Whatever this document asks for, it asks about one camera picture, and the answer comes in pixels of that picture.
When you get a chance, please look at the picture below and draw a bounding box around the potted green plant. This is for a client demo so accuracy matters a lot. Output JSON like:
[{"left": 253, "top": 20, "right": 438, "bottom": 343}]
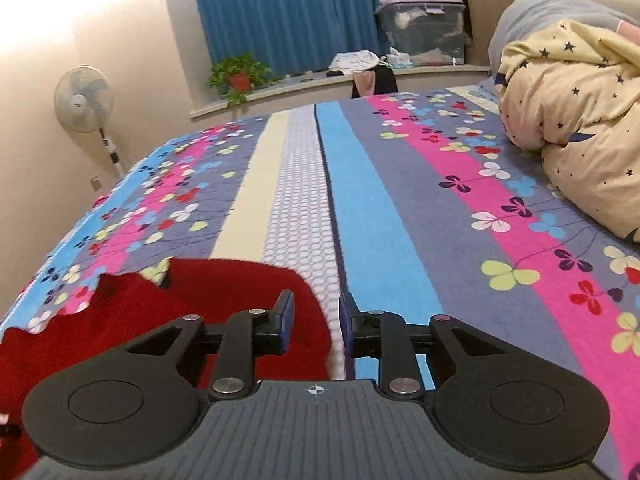
[{"left": 206, "top": 52, "right": 275, "bottom": 109}]

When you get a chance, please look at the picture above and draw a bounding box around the white standing fan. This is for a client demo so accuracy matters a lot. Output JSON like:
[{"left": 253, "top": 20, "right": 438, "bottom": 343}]
[{"left": 54, "top": 64, "right": 126, "bottom": 181}]

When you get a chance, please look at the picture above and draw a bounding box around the beige window sill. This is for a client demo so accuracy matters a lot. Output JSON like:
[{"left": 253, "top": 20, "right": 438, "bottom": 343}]
[{"left": 190, "top": 64, "right": 494, "bottom": 121}]

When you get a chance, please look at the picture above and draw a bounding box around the red knit sweater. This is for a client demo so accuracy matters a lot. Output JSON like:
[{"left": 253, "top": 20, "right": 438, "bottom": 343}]
[{"left": 0, "top": 257, "right": 334, "bottom": 467}]

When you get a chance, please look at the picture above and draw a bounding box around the tissue box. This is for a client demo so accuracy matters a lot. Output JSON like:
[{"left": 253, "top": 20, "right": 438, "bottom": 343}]
[{"left": 385, "top": 47, "right": 414, "bottom": 69}]

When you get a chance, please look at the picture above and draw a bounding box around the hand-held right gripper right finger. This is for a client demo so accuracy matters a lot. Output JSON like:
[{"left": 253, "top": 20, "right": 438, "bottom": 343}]
[{"left": 338, "top": 292, "right": 507, "bottom": 403}]

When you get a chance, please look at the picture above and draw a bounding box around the floral striped bed blanket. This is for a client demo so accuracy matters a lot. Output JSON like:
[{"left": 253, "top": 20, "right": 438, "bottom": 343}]
[{"left": 0, "top": 82, "right": 640, "bottom": 480}]

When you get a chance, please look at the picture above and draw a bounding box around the grey pillow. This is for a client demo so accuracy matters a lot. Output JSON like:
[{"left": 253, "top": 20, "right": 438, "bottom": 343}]
[{"left": 487, "top": 0, "right": 640, "bottom": 68}]

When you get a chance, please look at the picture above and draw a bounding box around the brown wooden cabinet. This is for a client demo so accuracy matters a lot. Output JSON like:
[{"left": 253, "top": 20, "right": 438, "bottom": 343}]
[{"left": 459, "top": 0, "right": 517, "bottom": 67}]

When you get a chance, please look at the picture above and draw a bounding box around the white cloth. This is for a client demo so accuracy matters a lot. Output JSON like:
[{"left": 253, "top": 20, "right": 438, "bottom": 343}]
[{"left": 328, "top": 51, "right": 384, "bottom": 74}]

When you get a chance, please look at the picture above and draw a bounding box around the blue curtain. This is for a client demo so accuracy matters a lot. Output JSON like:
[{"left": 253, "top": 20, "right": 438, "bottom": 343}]
[{"left": 187, "top": 0, "right": 437, "bottom": 79}]

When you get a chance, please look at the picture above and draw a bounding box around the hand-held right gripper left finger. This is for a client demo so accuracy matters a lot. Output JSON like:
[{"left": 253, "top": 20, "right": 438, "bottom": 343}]
[{"left": 122, "top": 289, "right": 297, "bottom": 402}]

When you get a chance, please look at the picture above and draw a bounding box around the clear storage box with lid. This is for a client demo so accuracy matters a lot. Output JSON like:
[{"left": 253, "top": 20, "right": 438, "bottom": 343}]
[{"left": 374, "top": 0, "right": 474, "bottom": 67}]

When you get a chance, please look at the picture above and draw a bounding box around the black garment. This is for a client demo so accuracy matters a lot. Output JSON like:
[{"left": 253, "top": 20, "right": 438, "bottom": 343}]
[{"left": 350, "top": 65, "right": 400, "bottom": 100}]

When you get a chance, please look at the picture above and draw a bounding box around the yellow star print quilt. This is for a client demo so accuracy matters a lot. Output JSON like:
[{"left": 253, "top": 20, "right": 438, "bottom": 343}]
[{"left": 497, "top": 19, "right": 640, "bottom": 247}]

